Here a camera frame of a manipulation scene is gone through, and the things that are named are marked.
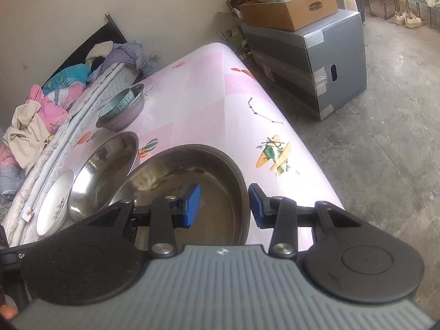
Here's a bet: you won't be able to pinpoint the white ceramic plate with calligraphy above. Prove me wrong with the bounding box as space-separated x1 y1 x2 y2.
37 170 74 237

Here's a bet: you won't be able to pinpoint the brown cardboard box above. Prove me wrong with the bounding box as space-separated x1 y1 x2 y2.
240 0 339 31

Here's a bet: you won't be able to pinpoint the teal patterned cloth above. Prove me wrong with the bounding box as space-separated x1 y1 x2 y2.
42 63 91 95

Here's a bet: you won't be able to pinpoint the beige cloth on bed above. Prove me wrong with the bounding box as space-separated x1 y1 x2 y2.
3 100 50 173

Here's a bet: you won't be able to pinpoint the black bed headboard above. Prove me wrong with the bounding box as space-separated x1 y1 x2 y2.
47 13 128 81

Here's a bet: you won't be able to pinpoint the white sneakers by window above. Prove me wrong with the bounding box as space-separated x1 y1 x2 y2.
394 11 423 29

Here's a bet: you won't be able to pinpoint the teal ceramic bowl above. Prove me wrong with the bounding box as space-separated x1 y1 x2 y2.
98 88 134 120

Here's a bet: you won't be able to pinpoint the person's hand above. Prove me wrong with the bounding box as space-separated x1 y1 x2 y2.
0 305 19 320

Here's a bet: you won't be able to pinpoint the steel bowl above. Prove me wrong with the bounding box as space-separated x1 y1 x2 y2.
95 84 145 131

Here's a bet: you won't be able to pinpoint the grey taped carton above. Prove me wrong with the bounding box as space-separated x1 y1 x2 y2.
242 10 367 121

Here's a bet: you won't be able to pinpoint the white quilted mattress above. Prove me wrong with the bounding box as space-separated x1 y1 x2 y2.
2 63 139 247

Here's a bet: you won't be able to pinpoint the open box with clutter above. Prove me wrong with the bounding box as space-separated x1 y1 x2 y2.
215 0 253 24

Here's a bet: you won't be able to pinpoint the large steel plate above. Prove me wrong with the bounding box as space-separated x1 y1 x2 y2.
109 145 251 247
67 132 139 221

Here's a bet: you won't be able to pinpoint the purple grey clothes pile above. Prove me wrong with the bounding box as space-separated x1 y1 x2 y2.
85 40 154 77

